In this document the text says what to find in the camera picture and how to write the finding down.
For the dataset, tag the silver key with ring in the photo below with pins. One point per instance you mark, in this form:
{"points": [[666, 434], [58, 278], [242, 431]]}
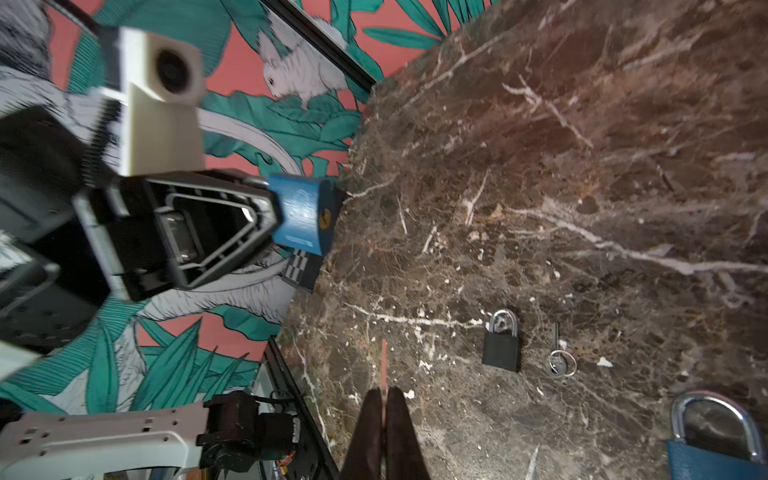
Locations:
{"points": [[560, 363]]}

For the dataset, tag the blue padlock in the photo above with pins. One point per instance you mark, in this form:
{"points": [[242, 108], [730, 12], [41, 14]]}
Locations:
{"points": [[310, 208], [733, 448]]}

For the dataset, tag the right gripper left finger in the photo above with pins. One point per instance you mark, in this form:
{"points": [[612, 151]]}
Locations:
{"points": [[363, 459]]}

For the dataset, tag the checkerboard calibration board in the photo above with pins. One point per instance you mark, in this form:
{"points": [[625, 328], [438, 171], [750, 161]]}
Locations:
{"points": [[303, 269]]}

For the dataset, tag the black padlock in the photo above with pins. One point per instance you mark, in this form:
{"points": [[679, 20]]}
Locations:
{"points": [[502, 342]]}

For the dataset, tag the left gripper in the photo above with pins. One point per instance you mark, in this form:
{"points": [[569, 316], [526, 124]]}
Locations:
{"points": [[155, 233]]}

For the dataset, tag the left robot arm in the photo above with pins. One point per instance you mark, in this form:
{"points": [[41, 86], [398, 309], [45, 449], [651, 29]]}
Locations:
{"points": [[227, 431]]}

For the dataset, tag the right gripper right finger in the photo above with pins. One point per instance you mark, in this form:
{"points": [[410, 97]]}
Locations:
{"points": [[403, 457]]}

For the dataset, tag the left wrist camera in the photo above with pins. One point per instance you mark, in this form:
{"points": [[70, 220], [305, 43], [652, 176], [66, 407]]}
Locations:
{"points": [[158, 82]]}

